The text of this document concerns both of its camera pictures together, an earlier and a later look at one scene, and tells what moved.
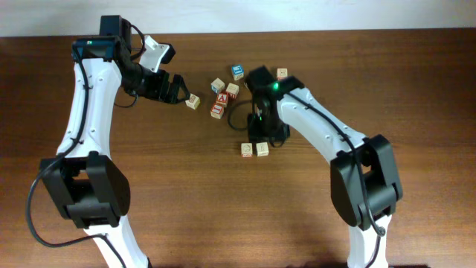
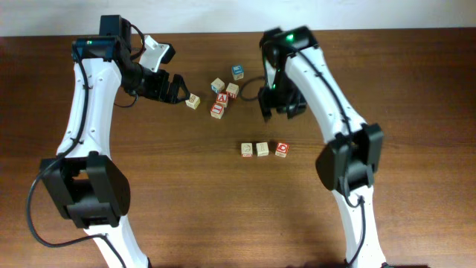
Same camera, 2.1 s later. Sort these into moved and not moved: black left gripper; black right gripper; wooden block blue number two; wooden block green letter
Moved: black right gripper
Not moved: wooden block blue number two; black left gripper; wooden block green letter
